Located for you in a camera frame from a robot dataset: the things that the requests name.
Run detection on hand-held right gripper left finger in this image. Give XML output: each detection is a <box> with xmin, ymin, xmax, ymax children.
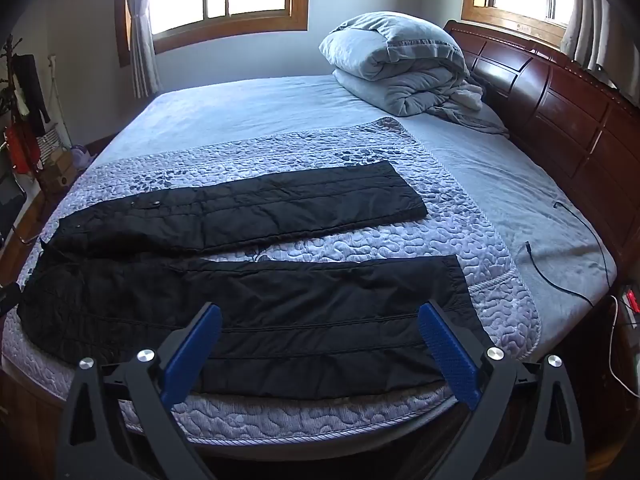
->
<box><xmin>55</xmin><ymin>303</ymin><xmax>223</xmax><ymax>480</ymax></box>

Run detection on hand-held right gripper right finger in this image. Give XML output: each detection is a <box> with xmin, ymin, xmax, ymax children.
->
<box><xmin>417</xmin><ymin>300</ymin><xmax>586</xmax><ymax>480</ymax></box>

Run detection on black pants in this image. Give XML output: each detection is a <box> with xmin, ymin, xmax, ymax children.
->
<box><xmin>17</xmin><ymin>160</ymin><xmax>492</xmax><ymax>402</ymax></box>

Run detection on purple bag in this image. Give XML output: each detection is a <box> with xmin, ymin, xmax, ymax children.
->
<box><xmin>70</xmin><ymin>144</ymin><xmax>97</xmax><ymax>167</ymax></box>

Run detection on cardboard box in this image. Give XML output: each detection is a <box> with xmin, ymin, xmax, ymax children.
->
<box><xmin>37</xmin><ymin>147</ymin><xmax>79</xmax><ymax>194</ymax></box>

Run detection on white laundry basket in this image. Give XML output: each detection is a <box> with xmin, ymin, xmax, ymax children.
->
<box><xmin>34</xmin><ymin>125</ymin><xmax>64</xmax><ymax>162</ymax></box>

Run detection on white crumpled cloth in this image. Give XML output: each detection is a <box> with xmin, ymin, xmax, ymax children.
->
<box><xmin>447</xmin><ymin>81</ymin><xmax>487</xmax><ymax>112</ymax></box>

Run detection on red bag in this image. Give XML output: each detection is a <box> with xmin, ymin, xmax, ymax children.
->
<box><xmin>4</xmin><ymin>122</ymin><xmax>42</xmax><ymax>175</ymax></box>

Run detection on wooden bed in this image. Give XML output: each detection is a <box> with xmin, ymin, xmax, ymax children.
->
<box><xmin>0</xmin><ymin>20</ymin><xmax>640</xmax><ymax>480</ymax></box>

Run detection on white metal rack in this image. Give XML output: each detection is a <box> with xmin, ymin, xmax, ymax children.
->
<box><xmin>47</xmin><ymin>52</ymin><xmax>74</xmax><ymax>148</ymax></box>

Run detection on folded light blue duvet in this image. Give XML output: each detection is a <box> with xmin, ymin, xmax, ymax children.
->
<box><xmin>319</xmin><ymin>11</ymin><xmax>511</xmax><ymax>136</ymax></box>

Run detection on grey curtain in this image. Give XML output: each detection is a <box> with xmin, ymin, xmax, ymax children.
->
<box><xmin>122</xmin><ymin>0</ymin><xmax>162</xmax><ymax>101</ymax></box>
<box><xmin>559</xmin><ymin>0</ymin><xmax>617</xmax><ymax>72</ymax></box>

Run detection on black hanging garment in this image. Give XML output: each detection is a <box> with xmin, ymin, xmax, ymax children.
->
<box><xmin>12</xmin><ymin>54</ymin><xmax>52</xmax><ymax>137</ymax></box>

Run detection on white cable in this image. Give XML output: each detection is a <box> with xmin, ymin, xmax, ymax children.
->
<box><xmin>609</xmin><ymin>294</ymin><xmax>637</xmax><ymax>397</ymax></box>

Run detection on power strip with red switch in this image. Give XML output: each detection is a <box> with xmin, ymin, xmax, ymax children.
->
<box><xmin>621</xmin><ymin>284</ymin><xmax>640</xmax><ymax>317</ymax></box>

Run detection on black cable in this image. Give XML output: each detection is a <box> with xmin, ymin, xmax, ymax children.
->
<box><xmin>524</xmin><ymin>201</ymin><xmax>619</xmax><ymax>309</ymax></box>

